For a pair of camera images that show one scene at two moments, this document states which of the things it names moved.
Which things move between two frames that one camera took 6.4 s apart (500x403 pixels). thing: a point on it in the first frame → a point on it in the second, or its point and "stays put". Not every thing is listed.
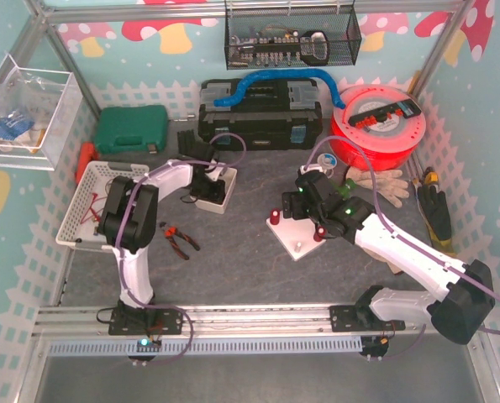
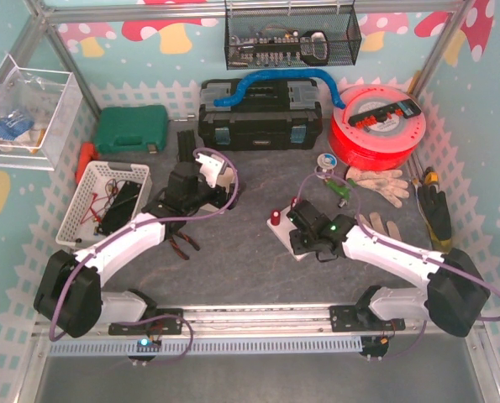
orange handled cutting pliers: x=171 y=232 stays put
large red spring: x=275 y=216 stays put
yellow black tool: x=434 y=206 stays put
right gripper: x=297 y=201 → x=302 y=242
